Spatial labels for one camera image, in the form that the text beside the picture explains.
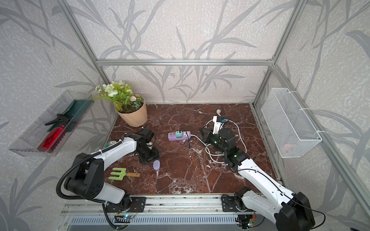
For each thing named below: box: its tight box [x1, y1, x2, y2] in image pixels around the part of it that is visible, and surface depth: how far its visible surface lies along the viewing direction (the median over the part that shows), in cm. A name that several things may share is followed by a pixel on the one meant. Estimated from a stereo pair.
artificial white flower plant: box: [92, 80, 145, 113], surface depth 90 cm
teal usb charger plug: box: [175, 130, 183, 138], surface depth 96 cm
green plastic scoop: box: [47, 99, 94, 133], surface depth 71 cm
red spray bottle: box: [42, 125, 67, 154], surface depth 61 cm
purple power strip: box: [168, 130, 192, 142], surface depth 101 cm
